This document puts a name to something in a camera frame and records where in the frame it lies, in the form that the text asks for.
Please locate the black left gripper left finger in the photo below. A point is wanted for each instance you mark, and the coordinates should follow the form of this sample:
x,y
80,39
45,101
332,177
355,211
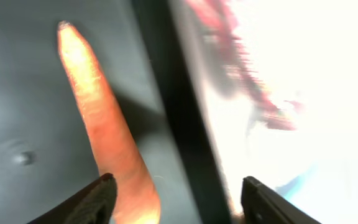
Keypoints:
x,y
93,204

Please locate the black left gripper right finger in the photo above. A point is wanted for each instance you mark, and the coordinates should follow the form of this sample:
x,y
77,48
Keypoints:
x,y
262,205

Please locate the orange carrot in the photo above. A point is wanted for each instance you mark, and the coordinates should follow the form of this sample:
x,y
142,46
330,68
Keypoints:
x,y
112,144

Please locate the clear plastic waste bin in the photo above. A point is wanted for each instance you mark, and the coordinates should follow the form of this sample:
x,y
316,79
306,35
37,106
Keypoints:
x,y
305,50

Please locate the black rectangular tray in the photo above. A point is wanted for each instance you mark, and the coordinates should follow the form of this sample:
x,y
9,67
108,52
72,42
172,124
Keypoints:
x,y
45,155

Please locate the red snack wrapper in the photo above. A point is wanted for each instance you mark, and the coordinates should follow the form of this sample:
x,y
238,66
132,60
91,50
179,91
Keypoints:
x,y
227,21

